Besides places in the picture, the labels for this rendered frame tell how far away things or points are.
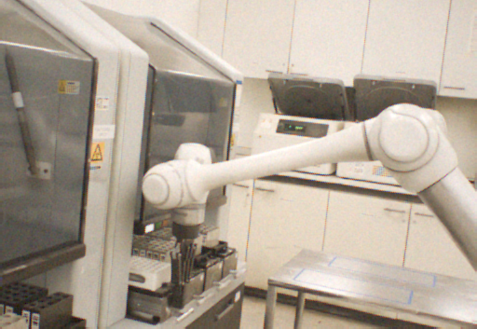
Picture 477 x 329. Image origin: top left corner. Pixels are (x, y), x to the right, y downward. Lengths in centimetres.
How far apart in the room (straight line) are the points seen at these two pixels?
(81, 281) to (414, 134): 80
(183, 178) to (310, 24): 290
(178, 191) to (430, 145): 56
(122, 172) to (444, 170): 75
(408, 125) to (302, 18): 304
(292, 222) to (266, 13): 149
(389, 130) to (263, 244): 286
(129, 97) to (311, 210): 254
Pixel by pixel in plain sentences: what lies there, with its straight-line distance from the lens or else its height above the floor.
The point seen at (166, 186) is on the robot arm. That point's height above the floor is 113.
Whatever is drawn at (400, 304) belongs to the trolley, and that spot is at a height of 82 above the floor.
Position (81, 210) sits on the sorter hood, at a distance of 132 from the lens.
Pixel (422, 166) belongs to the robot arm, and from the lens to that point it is 122.
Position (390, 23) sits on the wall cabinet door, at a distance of 406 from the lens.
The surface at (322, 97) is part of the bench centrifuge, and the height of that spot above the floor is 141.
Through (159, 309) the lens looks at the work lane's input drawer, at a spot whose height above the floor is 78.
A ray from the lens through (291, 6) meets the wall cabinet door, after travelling 420.
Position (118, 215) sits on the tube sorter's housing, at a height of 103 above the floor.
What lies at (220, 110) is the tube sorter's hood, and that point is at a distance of 195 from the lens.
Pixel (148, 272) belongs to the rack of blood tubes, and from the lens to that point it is 160.
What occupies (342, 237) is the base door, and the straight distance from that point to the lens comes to 382.
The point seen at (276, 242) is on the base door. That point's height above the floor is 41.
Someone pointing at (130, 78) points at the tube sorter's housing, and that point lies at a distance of 145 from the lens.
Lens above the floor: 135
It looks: 5 degrees down
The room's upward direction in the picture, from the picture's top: 6 degrees clockwise
